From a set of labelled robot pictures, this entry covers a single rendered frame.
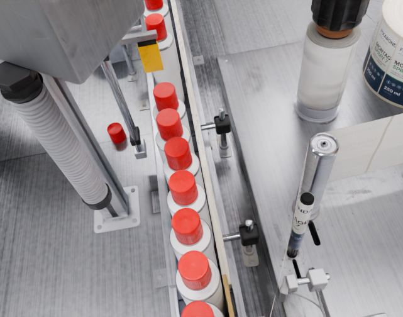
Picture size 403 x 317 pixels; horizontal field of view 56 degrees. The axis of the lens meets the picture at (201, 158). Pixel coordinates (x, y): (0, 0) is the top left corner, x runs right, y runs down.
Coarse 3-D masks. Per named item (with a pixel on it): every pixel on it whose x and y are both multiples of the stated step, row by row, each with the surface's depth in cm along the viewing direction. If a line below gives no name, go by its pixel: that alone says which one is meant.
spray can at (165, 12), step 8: (152, 0) 69; (160, 0) 70; (152, 8) 71; (160, 8) 71; (168, 8) 73; (144, 16) 72; (168, 16) 73; (168, 24) 74; (168, 32) 75; (176, 48) 80
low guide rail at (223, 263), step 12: (180, 36) 87; (180, 48) 85; (192, 96) 76; (192, 108) 74; (204, 156) 68; (204, 168) 66; (204, 180) 65; (216, 216) 61; (216, 228) 60; (216, 240) 59; (228, 276) 55
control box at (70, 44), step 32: (0, 0) 23; (32, 0) 22; (64, 0) 23; (96, 0) 25; (128, 0) 29; (0, 32) 26; (32, 32) 24; (64, 32) 24; (96, 32) 26; (32, 64) 28; (64, 64) 26; (96, 64) 28
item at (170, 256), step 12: (144, 24) 83; (156, 132) 66; (156, 144) 64; (156, 156) 63; (168, 216) 57; (168, 228) 56; (168, 240) 54; (168, 252) 53; (168, 264) 52; (168, 276) 52
